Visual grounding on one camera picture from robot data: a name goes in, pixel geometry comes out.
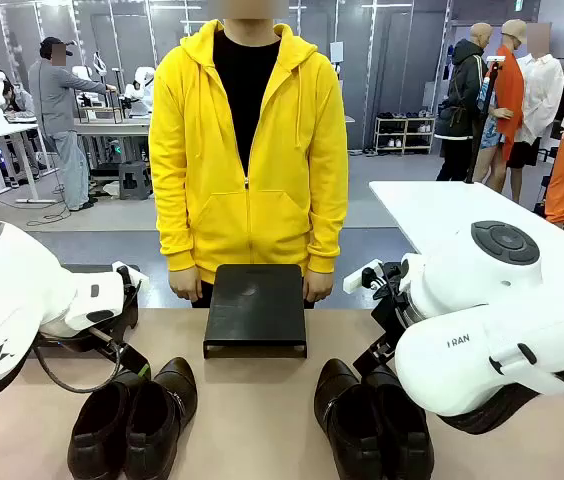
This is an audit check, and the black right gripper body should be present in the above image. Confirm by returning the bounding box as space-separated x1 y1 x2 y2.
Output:
369 260 416 346

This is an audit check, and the white shoe rack with shoes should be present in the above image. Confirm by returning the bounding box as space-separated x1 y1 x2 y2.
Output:
374 114 436 156

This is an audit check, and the figure in white shirt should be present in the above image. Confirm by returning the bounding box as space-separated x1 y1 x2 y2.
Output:
506 22 564 205

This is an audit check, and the person's right forearm yellow sleeve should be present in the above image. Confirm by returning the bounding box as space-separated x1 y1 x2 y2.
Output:
157 194 199 274

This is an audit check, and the grey plastic step stool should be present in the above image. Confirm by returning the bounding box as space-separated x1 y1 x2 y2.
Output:
117 160 153 201

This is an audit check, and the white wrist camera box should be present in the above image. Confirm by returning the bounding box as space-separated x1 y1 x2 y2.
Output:
110 260 151 292
342 259 386 295

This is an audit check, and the mannequin in orange vest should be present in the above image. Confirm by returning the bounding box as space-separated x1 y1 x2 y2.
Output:
471 18 529 195

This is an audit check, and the mannequin in black jacket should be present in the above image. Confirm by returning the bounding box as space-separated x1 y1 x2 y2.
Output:
433 22 494 183

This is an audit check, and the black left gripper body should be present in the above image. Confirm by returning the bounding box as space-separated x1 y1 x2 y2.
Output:
111 266 142 346

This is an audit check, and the person's left hand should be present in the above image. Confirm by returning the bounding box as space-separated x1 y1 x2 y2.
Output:
302 271 336 304

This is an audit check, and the seated person with dark hair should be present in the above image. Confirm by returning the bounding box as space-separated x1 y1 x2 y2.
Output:
2 80 38 121

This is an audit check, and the black metal shoe stand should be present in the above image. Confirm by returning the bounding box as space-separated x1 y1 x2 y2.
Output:
202 263 309 360

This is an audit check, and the black leather loafer shoe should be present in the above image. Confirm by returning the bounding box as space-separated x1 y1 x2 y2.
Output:
124 356 199 480
66 369 151 480
361 364 436 480
313 357 386 480

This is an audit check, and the white table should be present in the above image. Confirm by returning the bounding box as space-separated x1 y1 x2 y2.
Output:
369 179 564 311

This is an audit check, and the small white background robot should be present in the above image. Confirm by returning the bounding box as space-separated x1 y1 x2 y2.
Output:
122 66 156 119

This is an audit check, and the black corrugated hose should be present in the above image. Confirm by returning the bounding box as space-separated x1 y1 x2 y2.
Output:
436 374 564 436

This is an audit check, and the long white workbench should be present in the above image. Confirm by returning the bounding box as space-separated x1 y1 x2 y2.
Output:
74 117 154 169

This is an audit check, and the person's left forearm yellow sleeve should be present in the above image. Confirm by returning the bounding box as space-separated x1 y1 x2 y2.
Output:
305 194 346 276

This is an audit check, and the person in yellow hoodie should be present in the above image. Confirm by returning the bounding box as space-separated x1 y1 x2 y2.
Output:
147 0 349 309

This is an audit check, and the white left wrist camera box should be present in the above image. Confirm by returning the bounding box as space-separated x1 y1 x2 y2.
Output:
110 260 151 292

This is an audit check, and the thin black cable loop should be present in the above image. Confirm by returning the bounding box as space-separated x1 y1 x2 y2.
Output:
34 327 126 395

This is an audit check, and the person's right hand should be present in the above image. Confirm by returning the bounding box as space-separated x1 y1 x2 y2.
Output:
168 268 207 304

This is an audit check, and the man in grey with cap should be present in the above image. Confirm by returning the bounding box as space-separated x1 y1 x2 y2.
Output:
28 36 118 212

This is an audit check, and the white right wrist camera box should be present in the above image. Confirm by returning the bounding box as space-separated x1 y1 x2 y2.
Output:
342 259 386 295

